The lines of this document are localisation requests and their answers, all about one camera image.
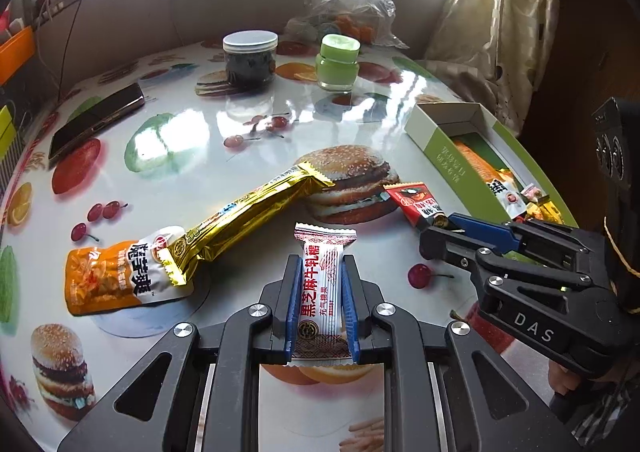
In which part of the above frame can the pile of mixed snacks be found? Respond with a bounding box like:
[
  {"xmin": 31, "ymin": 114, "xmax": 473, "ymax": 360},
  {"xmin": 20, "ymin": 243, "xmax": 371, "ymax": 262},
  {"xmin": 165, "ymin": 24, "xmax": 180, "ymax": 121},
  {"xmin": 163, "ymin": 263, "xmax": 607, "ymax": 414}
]
[{"xmin": 452, "ymin": 138, "xmax": 566, "ymax": 225}]

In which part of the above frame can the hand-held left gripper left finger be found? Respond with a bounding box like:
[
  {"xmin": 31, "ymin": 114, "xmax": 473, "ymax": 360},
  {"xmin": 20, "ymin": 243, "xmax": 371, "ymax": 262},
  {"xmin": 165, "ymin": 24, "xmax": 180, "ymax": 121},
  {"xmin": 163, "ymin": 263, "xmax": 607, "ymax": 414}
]
[{"xmin": 56, "ymin": 254, "xmax": 301, "ymax": 452}]

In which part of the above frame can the green glass jar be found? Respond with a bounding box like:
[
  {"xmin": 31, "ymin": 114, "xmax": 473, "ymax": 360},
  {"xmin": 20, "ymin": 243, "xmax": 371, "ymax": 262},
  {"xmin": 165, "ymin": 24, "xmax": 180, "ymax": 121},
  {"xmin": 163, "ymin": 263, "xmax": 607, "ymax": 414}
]
[{"xmin": 315, "ymin": 34, "xmax": 361, "ymax": 93}]

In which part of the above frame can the pink white candy packet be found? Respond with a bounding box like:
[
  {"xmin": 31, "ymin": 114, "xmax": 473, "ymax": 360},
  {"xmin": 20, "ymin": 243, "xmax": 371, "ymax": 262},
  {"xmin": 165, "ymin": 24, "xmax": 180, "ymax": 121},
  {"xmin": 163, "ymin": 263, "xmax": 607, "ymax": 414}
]
[{"xmin": 291, "ymin": 223, "xmax": 358, "ymax": 367}]

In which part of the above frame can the dark jar with white lid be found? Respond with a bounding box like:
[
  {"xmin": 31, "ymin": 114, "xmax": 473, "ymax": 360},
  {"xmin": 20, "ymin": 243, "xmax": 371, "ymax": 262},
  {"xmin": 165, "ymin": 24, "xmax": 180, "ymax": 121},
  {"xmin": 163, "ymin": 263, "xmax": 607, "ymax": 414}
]
[{"xmin": 222, "ymin": 30, "xmax": 279, "ymax": 90}]

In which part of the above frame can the orange pouch snack packet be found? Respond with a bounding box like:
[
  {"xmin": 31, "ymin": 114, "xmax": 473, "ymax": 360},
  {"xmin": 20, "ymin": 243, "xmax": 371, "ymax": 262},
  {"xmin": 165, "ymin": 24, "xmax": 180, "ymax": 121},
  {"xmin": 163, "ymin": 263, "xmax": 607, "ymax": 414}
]
[{"xmin": 64, "ymin": 226, "xmax": 195, "ymax": 317}]

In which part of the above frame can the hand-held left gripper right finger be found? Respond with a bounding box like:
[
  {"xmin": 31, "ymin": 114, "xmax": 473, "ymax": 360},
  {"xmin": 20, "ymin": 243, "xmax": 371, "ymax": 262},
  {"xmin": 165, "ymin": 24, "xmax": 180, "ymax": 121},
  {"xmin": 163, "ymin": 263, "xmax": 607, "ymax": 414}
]
[{"xmin": 341, "ymin": 254, "xmax": 583, "ymax": 452}]

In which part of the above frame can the dark smartphone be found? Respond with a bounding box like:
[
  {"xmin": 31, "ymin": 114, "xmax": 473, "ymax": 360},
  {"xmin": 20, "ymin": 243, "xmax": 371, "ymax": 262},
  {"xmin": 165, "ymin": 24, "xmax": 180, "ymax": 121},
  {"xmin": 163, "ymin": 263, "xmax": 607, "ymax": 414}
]
[{"xmin": 48, "ymin": 82, "xmax": 146, "ymax": 167}]

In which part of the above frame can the person's right hand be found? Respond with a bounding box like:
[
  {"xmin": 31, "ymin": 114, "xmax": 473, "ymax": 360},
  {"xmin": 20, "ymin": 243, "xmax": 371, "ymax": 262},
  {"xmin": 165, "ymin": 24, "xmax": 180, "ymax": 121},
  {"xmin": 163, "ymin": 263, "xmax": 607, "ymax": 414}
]
[{"xmin": 547, "ymin": 361, "xmax": 593, "ymax": 399}]

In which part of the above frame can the green and white cardboard box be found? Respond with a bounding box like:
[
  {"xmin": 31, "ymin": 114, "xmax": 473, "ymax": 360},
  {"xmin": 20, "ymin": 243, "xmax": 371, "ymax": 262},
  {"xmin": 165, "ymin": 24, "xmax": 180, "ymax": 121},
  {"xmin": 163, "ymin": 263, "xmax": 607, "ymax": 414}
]
[{"xmin": 404, "ymin": 102, "xmax": 578, "ymax": 233}]

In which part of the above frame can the red black snack packet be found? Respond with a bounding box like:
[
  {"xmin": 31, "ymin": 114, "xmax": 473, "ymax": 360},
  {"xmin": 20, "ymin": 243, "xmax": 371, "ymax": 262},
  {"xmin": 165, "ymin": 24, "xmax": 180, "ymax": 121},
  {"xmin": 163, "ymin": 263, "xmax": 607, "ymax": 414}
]
[{"xmin": 383, "ymin": 182, "xmax": 463, "ymax": 233}]

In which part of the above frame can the person's right forearm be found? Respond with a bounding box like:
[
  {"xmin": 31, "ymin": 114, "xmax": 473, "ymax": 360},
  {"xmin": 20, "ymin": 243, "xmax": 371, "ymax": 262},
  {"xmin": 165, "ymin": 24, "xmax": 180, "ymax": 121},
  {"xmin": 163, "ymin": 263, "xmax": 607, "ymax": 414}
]
[{"xmin": 550, "ymin": 372, "xmax": 640, "ymax": 444}]

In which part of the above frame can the fruit printed table cover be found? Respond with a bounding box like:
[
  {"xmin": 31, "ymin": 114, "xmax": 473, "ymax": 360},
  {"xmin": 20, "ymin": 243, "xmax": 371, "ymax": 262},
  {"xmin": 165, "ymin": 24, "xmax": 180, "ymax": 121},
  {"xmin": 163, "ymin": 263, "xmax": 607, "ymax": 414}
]
[{"xmin": 0, "ymin": 34, "xmax": 581, "ymax": 452}]

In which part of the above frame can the brown wooden cabinet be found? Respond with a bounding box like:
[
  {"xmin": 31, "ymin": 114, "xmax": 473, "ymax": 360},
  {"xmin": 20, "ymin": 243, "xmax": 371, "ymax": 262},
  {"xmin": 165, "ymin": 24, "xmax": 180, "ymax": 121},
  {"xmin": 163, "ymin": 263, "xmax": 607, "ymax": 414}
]
[{"xmin": 520, "ymin": 0, "xmax": 640, "ymax": 173}]

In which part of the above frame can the gold long snack packet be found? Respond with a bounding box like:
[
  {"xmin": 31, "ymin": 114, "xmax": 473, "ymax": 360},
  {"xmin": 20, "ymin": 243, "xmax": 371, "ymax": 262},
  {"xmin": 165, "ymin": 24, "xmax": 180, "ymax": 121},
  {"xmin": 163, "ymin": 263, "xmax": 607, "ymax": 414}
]
[{"xmin": 159, "ymin": 162, "xmax": 336, "ymax": 287}]

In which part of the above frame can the black cable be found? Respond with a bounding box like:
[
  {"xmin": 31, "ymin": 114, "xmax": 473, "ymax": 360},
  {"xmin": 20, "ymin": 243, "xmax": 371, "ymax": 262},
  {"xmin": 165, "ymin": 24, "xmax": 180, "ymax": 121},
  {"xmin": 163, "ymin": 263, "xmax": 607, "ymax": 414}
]
[{"xmin": 55, "ymin": 0, "xmax": 173, "ymax": 102}]

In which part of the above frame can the cream patterned curtain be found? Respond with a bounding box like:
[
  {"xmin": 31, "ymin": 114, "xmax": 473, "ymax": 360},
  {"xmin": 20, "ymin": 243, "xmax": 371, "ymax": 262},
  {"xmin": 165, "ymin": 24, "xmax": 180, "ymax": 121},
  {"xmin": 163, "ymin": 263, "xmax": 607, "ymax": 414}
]
[{"xmin": 425, "ymin": 0, "xmax": 561, "ymax": 137}]

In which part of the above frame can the orange plastic bin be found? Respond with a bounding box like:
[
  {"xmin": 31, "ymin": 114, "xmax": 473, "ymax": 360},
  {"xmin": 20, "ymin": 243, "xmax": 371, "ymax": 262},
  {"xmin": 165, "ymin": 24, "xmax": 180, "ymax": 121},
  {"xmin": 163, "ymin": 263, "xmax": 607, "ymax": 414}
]
[{"xmin": 0, "ymin": 26, "xmax": 37, "ymax": 87}]

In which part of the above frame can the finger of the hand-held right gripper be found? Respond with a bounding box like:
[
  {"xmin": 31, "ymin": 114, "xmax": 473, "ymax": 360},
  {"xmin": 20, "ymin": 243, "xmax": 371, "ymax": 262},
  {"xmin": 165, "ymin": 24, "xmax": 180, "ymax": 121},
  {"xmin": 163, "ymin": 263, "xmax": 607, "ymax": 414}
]
[
  {"xmin": 419, "ymin": 227, "xmax": 501, "ymax": 283},
  {"xmin": 446, "ymin": 213, "xmax": 523, "ymax": 253}
]

